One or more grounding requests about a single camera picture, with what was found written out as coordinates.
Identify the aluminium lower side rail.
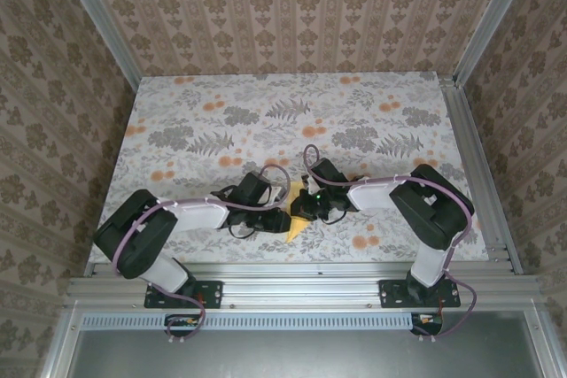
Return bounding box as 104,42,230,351
38,302,85,378
524,302,567,378

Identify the aluminium upright post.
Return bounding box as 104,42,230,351
452,0,541,87
51,0,144,92

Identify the slotted grey cable duct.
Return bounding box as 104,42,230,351
82,312,416,331

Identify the grey metal sheet panel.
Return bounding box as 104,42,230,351
66,327,548,378

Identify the yellow cloth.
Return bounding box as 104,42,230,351
283,178,314,244

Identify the black connector board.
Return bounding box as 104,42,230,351
409,312,445,337
163,313,201,338

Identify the floral printed table cover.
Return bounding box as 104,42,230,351
87,71,492,265

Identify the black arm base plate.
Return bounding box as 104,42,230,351
379,279,462,310
144,279,224,309

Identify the long aluminium frame rail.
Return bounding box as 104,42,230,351
64,261,544,311

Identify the purple cable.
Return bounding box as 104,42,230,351
301,143,478,344
112,164,292,346

